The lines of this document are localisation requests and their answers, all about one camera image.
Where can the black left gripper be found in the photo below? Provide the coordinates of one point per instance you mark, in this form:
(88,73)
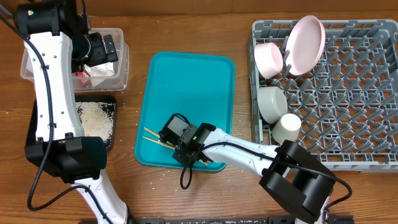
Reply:
(101,55)

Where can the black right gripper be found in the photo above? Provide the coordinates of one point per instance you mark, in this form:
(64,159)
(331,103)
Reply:
(181,150)

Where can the white napkin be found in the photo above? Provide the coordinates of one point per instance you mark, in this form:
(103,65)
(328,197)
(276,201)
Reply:
(99,73)

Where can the wooden chopstick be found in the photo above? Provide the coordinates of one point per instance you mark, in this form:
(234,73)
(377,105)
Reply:
(168,146)
(152,132)

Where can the red candy wrapper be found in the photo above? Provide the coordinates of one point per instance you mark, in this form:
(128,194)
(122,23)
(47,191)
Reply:
(84,78)

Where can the leftover white rice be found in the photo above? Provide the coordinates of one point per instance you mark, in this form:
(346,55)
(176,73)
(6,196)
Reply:
(96,119)

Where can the grey bowl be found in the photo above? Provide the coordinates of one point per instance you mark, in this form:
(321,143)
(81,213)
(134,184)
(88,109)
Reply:
(272,103)

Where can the white paper cup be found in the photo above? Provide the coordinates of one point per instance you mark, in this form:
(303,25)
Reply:
(287,128)

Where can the small pink bowl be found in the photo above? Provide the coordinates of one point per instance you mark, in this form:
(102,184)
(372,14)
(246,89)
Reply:
(268,59)

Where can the large white pink-rimmed plate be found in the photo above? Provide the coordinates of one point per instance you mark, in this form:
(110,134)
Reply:
(305,45)

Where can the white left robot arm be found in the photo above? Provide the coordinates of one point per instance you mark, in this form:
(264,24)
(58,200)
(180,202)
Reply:
(56,142)

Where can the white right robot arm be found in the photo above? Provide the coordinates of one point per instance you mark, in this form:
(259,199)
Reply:
(296,180)

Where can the clear plastic waste bin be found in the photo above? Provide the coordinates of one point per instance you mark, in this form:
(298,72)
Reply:
(121,62)

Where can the black food waste tray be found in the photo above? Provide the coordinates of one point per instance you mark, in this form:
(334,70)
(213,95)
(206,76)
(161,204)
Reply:
(105,99)

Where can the grey dishwasher rack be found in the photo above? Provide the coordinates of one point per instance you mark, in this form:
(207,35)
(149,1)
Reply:
(348,103)

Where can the teal serving tray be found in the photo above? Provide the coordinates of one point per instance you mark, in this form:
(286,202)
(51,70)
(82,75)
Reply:
(200,87)

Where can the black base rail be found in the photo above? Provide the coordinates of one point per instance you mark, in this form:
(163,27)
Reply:
(276,219)

